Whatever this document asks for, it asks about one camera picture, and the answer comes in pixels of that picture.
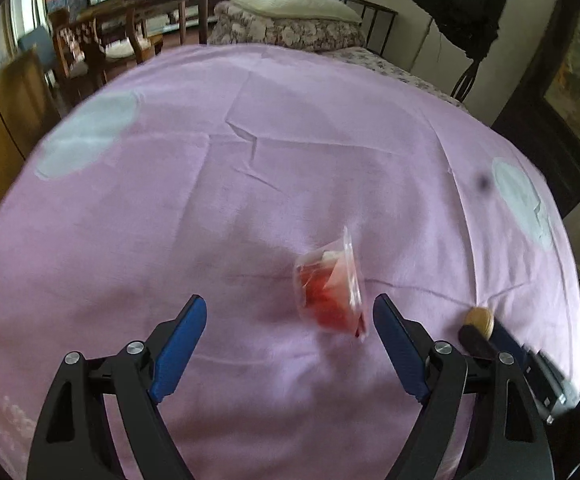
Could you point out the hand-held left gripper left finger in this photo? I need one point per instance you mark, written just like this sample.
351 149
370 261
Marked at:
180 345

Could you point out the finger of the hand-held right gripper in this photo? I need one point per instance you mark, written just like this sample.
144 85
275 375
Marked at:
474 340
507 337

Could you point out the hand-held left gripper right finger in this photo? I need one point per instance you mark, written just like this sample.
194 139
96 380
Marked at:
399 345

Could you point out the brown round object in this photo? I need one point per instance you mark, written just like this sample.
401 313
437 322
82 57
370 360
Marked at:
479 319

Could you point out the red jelly cup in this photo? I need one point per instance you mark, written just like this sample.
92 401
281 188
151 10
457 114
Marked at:
327 300

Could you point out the purple printed blanket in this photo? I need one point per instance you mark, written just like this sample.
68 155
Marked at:
220 185

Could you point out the black coat stand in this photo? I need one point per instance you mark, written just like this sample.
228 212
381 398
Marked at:
464 82

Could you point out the dark framed painting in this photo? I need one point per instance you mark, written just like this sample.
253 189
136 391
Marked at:
569 85

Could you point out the floral bed sheet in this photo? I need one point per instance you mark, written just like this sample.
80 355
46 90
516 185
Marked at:
399 72

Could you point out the wooden cabinet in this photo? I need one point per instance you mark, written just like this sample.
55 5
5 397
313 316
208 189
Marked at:
5 125

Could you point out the carved wooden chair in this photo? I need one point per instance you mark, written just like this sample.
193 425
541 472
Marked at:
77 40

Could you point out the floral quilt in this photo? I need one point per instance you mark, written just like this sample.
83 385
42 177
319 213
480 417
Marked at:
270 30

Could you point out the blue chair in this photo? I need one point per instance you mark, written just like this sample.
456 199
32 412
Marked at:
35 50

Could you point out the black coat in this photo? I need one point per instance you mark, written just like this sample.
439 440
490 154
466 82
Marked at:
454 5

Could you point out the white pillow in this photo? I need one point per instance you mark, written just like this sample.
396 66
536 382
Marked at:
290 5

